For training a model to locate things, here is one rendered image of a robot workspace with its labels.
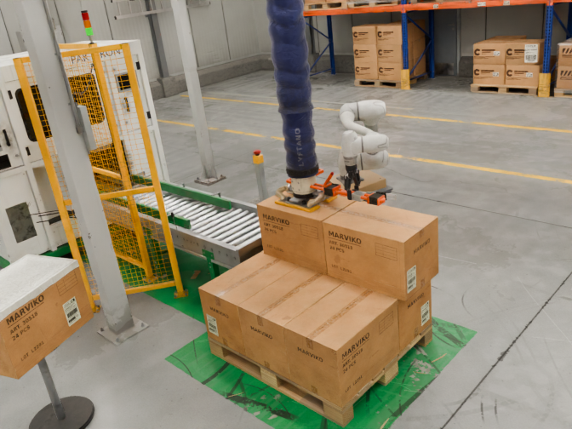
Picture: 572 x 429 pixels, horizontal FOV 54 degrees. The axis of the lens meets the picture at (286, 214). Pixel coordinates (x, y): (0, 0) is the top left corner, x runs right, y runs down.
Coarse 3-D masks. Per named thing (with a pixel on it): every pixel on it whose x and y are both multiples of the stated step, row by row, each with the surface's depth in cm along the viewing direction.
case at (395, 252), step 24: (336, 216) 361; (360, 216) 356; (384, 216) 352; (408, 216) 348; (432, 216) 344; (336, 240) 354; (360, 240) 340; (384, 240) 326; (408, 240) 320; (432, 240) 344; (336, 264) 362; (360, 264) 347; (384, 264) 334; (408, 264) 326; (432, 264) 350; (384, 288) 341; (408, 288) 332
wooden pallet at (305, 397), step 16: (208, 336) 393; (416, 336) 365; (224, 352) 388; (400, 352) 353; (240, 368) 377; (256, 368) 374; (384, 368) 342; (272, 384) 356; (288, 384) 356; (368, 384) 330; (384, 384) 347; (304, 400) 341; (320, 400) 339; (352, 400) 321; (336, 416) 320; (352, 416) 325
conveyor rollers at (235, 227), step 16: (176, 208) 521; (192, 208) 513; (208, 208) 513; (192, 224) 481; (208, 224) 473; (224, 224) 472; (240, 224) 472; (256, 224) 462; (224, 240) 440; (240, 240) 439
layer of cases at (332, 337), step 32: (256, 256) 409; (224, 288) 373; (256, 288) 368; (288, 288) 363; (320, 288) 359; (352, 288) 354; (224, 320) 369; (256, 320) 342; (288, 320) 330; (320, 320) 326; (352, 320) 322; (384, 320) 330; (416, 320) 361; (256, 352) 356; (288, 352) 331; (320, 352) 309; (352, 352) 311; (384, 352) 338; (320, 384) 320; (352, 384) 318
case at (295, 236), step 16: (272, 208) 386; (288, 208) 383; (320, 208) 376; (336, 208) 373; (272, 224) 392; (288, 224) 381; (304, 224) 370; (320, 224) 359; (272, 240) 399; (288, 240) 387; (304, 240) 376; (320, 240) 365; (288, 256) 394; (304, 256) 382; (320, 256) 371
